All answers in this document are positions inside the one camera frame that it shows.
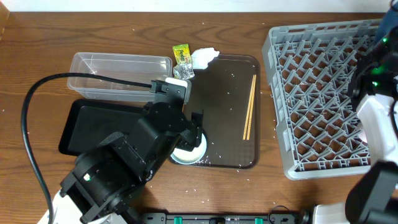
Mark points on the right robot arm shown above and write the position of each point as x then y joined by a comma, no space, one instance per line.
373,93

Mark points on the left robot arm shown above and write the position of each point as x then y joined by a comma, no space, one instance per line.
117,150

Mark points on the clear plastic bin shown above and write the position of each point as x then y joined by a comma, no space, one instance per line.
128,67

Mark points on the yellow green foil wrapper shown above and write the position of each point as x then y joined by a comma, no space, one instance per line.
184,67

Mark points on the light blue rice bowl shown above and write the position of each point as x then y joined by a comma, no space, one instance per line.
186,158

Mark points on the black plastic bin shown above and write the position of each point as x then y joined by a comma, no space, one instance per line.
90,122

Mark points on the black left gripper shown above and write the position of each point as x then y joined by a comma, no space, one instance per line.
194,131

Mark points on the white napkin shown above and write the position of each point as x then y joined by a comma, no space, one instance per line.
202,57

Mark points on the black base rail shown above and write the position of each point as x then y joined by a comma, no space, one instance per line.
278,215

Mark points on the dark brown serving tray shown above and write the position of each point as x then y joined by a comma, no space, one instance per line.
221,92

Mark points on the grey dishwasher rack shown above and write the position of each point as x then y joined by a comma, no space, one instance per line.
309,68

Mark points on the blue plate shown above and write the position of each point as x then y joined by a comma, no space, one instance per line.
389,21

